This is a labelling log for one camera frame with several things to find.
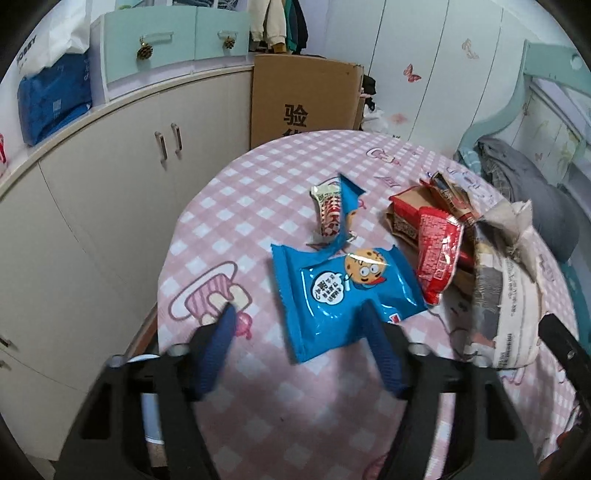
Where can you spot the hanging clothes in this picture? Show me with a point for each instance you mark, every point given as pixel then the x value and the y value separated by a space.
pixel 277 26

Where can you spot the small red snack wrapper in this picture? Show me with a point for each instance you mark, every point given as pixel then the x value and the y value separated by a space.
pixel 439 243

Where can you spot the red white plastic bag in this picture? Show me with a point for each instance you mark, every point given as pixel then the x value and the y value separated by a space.
pixel 3 157

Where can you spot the teal bed frame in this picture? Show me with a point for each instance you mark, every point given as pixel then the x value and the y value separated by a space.
pixel 551 72

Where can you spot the teal drawer box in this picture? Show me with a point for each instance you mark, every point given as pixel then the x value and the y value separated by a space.
pixel 131 49

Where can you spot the white wardrobe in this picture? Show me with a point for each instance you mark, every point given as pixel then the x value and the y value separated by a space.
pixel 440 65

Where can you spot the torn blue wrapper strip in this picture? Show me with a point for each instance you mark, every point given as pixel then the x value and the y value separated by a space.
pixel 350 203

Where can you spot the grey pillow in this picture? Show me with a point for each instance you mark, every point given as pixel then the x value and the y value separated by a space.
pixel 518 179

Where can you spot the brown cardboard box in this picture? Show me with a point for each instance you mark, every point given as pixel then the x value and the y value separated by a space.
pixel 293 94

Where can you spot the blue bag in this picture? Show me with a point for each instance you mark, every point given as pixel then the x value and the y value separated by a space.
pixel 53 98

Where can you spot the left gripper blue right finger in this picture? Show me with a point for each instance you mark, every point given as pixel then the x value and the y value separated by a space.
pixel 388 345

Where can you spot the red brown snack bag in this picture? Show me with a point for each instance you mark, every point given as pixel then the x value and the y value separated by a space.
pixel 402 217

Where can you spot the red white checkered snack wrapper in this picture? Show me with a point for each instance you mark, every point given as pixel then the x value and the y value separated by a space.
pixel 327 196

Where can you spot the newspaper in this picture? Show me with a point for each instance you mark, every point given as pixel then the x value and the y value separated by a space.
pixel 507 303

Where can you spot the dark brown foil wrapper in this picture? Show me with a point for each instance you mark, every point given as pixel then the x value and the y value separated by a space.
pixel 451 198

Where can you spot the blue cookie snack wrapper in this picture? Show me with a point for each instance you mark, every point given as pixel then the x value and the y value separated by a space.
pixel 321 294

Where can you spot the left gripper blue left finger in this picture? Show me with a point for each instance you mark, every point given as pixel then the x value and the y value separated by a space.
pixel 209 346

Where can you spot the white low cabinet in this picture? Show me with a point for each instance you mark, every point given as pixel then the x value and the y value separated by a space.
pixel 84 235

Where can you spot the pink checkered tablecloth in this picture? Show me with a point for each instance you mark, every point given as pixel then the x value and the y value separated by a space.
pixel 300 396

